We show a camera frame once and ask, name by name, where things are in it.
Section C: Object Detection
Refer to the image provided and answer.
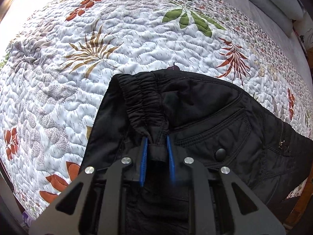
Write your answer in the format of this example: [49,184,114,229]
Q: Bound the black pants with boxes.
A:
[81,70,312,205]

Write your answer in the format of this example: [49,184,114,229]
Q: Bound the grey blue pillow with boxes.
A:
[217,0,305,37]

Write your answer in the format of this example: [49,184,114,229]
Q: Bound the floral quilted bedspread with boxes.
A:
[1,0,312,218]

